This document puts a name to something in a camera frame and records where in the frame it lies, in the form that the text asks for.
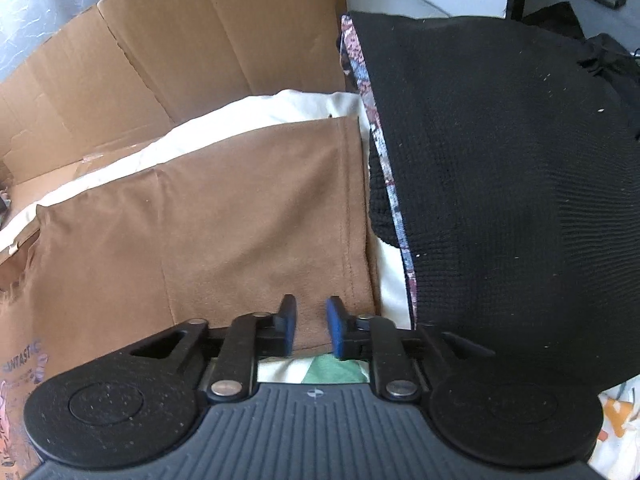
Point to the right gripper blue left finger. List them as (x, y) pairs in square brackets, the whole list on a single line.
[(220, 363)]

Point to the cream bear print duvet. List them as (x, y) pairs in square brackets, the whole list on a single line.
[(287, 107)]

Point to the brown printed t-shirt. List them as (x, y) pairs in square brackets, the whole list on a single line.
[(225, 230)]

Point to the brown cardboard sheet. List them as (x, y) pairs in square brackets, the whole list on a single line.
[(125, 72)]

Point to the black knit garment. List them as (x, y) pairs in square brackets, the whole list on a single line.
[(505, 168)]

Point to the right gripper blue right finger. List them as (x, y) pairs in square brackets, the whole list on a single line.
[(404, 365)]

